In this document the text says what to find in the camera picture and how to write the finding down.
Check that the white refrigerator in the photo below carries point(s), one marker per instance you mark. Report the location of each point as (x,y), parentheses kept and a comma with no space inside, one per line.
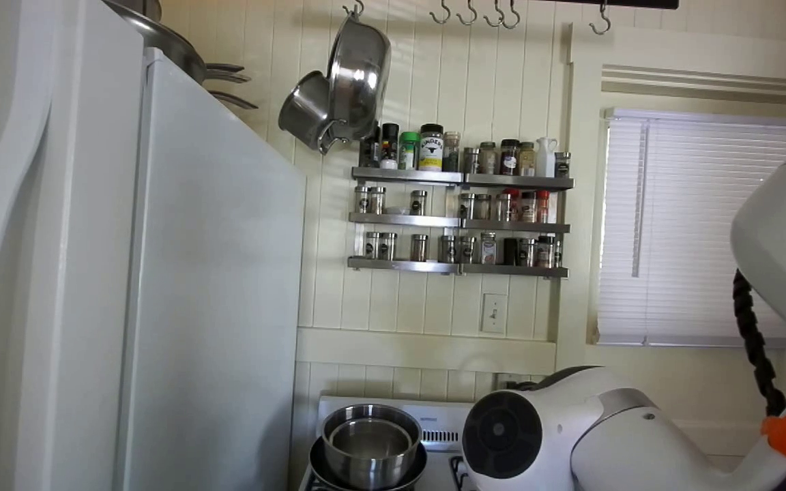
(148,268)

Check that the pans on fridge top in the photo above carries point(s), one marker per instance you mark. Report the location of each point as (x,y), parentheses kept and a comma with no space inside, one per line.
(175,46)

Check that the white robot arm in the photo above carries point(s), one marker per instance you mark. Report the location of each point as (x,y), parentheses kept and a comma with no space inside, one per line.
(588,429)

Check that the green lid spice bottle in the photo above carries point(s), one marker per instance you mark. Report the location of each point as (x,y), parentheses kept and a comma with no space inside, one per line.
(407,150)

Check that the white window blind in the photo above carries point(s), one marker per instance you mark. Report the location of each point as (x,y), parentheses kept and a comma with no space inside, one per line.
(669,193)

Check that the large white label bottle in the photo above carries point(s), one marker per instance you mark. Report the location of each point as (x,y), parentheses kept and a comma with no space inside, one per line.
(432,148)

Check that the white wall outlet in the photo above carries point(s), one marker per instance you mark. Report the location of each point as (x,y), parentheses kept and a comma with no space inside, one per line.
(493,311)

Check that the hanging steel bowl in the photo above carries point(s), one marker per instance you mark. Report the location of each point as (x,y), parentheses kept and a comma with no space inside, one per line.
(357,75)

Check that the white gas stove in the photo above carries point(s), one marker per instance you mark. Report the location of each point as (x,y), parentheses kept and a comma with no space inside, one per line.
(440,422)

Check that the stacked steel pots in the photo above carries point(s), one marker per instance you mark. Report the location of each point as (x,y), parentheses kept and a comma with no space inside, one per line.
(367,448)

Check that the hanging steel pot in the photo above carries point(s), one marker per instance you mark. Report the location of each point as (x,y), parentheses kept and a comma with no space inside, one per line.
(308,114)

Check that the steel spice rack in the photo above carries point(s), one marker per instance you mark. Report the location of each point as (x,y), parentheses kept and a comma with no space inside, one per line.
(458,222)

